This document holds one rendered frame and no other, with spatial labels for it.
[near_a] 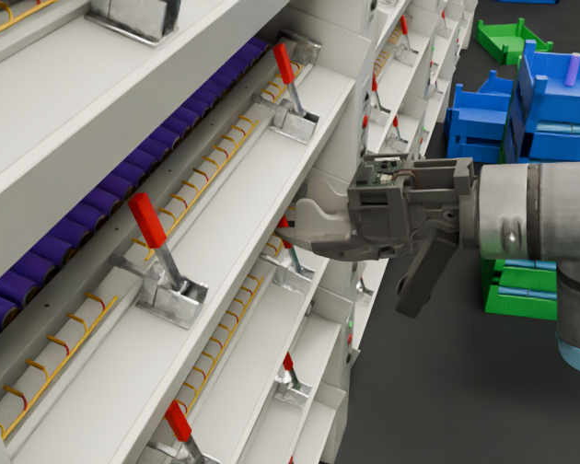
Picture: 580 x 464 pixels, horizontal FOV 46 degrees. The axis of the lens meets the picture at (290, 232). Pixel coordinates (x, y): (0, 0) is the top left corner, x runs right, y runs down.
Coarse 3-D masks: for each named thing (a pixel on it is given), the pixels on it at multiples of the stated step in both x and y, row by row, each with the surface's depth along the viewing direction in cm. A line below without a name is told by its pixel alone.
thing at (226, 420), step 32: (288, 256) 82; (320, 256) 83; (224, 320) 71; (256, 320) 73; (288, 320) 74; (224, 352) 68; (256, 352) 70; (192, 384) 65; (224, 384) 66; (256, 384) 67; (224, 416) 63; (256, 416) 64; (224, 448) 61
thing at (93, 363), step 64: (256, 64) 70; (320, 64) 79; (192, 128) 60; (256, 128) 66; (320, 128) 69; (128, 192) 51; (192, 192) 56; (256, 192) 58; (64, 256) 45; (128, 256) 49; (192, 256) 51; (256, 256) 58; (0, 320) 40; (64, 320) 42; (128, 320) 45; (192, 320) 45; (0, 384) 37; (64, 384) 39; (128, 384) 41; (64, 448) 37; (128, 448) 38
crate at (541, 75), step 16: (528, 48) 136; (528, 64) 138; (544, 64) 139; (560, 64) 139; (528, 80) 129; (544, 80) 121; (560, 80) 140; (576, 80) 140; (528, 96) 127; (544, 96) 123; (560, 96) 122; (576, 96) 122; (528, 112) 126; (544, 112) 125; (560, 112) 124; (576, 112) 124
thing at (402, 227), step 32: (384, 160) 67; (416, 160) 66; (448, 160) 65; (352, 192) 65; (384, 192) 64; (416, 192) 64; (448, 192) 63; (384, 224) 66; (416, 224) 67; (448, 224) 66; (384, 256) 68
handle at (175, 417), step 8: (176, 400) 54; (168, 408) 53; (176, 408) 54; (168, 416) 53; (176, 416) 53; (184, 416) 54; (176, 424) 53; (184, 424) 54; (176, 432) 54; (184, 432) 54; (184, 440) 54; (192, 440) 56; (192, 448) 55; (192, 456) 55; (200, 456) 56
